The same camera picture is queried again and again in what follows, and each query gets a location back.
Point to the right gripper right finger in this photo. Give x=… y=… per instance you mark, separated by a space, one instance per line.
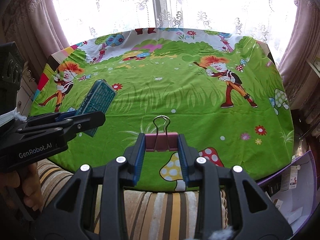
x=229 y=199

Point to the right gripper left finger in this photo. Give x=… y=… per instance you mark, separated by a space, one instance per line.
x=91 y=203

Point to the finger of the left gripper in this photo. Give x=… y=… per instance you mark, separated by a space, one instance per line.
x=66 y=115
x=67 y=126

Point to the black instruction box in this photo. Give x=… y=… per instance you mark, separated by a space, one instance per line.
x=272 y=188

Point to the teal patterned box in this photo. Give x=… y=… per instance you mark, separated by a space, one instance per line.
x=95 y=105

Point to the pink binder clip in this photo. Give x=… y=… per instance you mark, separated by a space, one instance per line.
x=161 y=141

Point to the person left hand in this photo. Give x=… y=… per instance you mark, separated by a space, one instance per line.
x=29 y=180

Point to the purple storage box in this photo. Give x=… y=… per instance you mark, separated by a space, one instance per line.
x=296 y=199

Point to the cream ornate drawer cabinet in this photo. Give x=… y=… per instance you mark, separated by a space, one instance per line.
x=26 y=91

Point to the striped plush cushion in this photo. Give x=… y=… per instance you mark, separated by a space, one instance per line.
x=148 y=215

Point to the pink curtain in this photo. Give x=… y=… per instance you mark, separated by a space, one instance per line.
x=34 y=26

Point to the cartoon green tablecloth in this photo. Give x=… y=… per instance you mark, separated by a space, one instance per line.
x=221 y=91

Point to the white lace curtain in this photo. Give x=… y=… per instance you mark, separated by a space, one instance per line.
x=270 y=21

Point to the white wall shelf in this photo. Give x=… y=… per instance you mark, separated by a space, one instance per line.
x=315 y=65

